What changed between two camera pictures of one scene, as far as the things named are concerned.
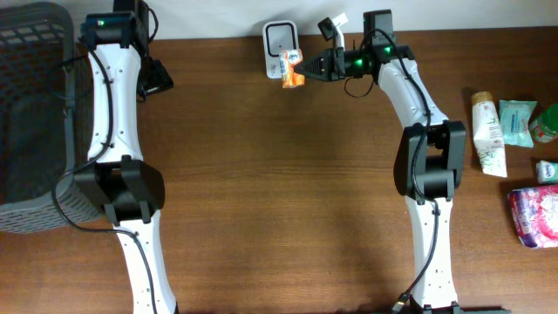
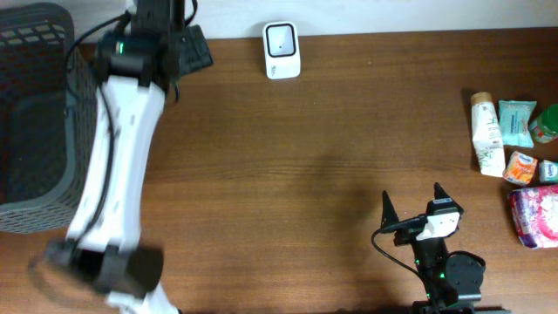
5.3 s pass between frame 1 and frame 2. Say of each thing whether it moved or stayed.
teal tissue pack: stayed
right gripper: moved
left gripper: moved
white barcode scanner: stayed
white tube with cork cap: stayed
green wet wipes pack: stayed
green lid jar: stayed
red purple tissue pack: stayed
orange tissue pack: moved
